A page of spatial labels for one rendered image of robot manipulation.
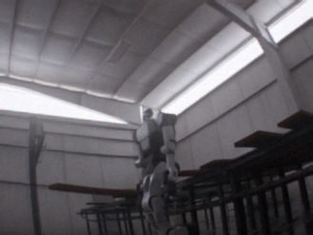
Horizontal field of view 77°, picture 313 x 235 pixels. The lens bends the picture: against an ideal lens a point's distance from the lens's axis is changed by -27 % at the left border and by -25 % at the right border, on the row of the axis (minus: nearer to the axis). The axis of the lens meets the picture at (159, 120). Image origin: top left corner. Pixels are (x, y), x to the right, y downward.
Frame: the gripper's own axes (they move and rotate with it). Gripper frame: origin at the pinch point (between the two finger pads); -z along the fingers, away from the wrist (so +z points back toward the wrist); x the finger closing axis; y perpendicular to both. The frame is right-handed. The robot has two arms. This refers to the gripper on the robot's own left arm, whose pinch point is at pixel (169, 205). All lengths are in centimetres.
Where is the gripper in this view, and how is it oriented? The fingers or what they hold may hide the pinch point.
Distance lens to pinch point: 199.2
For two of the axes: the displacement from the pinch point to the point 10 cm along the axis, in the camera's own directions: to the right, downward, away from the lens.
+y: 5.5, -4.0, -7.3
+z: 0.2, -8.7, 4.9
